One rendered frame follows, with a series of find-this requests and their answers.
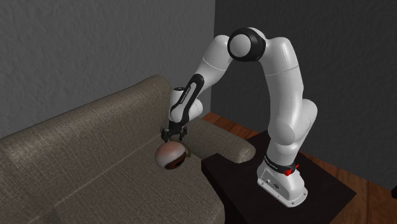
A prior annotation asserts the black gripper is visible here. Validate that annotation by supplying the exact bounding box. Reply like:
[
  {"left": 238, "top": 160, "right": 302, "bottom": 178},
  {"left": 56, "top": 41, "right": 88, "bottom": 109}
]
[{"left": 160, "top": 121, "right": 189, "bottom": 143}]

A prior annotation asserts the black robot stand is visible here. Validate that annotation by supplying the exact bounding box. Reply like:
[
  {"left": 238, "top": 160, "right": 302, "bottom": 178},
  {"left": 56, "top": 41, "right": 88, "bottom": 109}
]
[{"left": 200, "top": 130, "right": 358, "bottom": 224}]

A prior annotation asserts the beige fabric sofa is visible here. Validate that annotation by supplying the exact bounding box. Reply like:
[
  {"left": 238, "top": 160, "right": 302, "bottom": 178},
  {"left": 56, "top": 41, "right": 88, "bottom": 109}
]
[{"left": 0, "top": 74, "right": 257, "bottom": 224}]

